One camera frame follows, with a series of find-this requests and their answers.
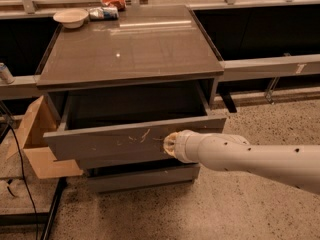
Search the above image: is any grey top drawer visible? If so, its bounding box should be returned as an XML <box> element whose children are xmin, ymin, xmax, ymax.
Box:
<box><xmin>44</xmin><ymin>81</ymin><xmax>226</xmax><ymax>169</ymax></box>

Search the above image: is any grey drawer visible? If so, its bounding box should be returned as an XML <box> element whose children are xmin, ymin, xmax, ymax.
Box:
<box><xmin>88</xmin><ymin>164</ymin><xmax>200</xmax><ymax>193</ymax></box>
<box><xmin>44</xmin><ymin>81</ymin><xmax>226</xmax><ymax>169</ymax></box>

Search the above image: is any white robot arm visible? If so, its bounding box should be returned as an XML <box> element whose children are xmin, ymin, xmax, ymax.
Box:
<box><xmin>163</xmin><ymin>130</ymin><xmax>320</xmax><ymax>194</ymax></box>

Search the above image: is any grey lower drawer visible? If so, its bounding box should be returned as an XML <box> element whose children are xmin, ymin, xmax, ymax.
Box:
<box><xmin>88</xmin><ymin>164</ymin><xmax>200</xmax><ymax>193</ymax></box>

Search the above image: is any grey cabinet with glossy top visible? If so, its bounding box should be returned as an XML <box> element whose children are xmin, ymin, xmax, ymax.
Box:
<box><xmin>37</xmin><ymin>6</ymin><xmax>223</xmax><ymax>121</ymax></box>

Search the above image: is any cardboard box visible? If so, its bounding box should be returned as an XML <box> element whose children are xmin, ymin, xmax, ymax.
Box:
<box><xmin>6</xmin><ymin>96</ymin><xmax>83</xmax><ymax>179</ymax></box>

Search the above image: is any blue white snack bag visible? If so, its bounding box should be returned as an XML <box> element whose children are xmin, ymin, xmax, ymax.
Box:
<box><xmin>88</xmin><ymin>7</ymin><xmax>119</xmax><ymax>20</ymax></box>

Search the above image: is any red orange snack bag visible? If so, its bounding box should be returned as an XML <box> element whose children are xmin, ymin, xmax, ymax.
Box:
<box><xmin>101</xmin><ymin>0</ymin><xmax>126</xmax><ymax>11</ymax></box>

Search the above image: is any white bowl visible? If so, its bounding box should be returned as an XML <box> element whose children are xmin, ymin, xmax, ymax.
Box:
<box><xmin>53</xmin><ymin>8</ymin><xmax>88</xmax><ymax>29</ymax></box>

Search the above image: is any grey horizontal rail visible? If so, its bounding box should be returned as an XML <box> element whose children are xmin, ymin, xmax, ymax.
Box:
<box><xmin>0</xmin><ymin>54</ymin><xmax>320</xmax><ymax>100</ymax></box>

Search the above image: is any black cable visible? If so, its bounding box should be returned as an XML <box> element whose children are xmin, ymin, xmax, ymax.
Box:
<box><xmin>0</xmin><ymin>117</ymin><xmax>40</xmax><ymax>240</ymax></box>

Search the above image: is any white can on rail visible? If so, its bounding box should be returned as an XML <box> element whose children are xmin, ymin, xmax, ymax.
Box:
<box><xmin>0</xmin><ymin>63</ymin><xmax>15</xmax><ymax>84</ymax></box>

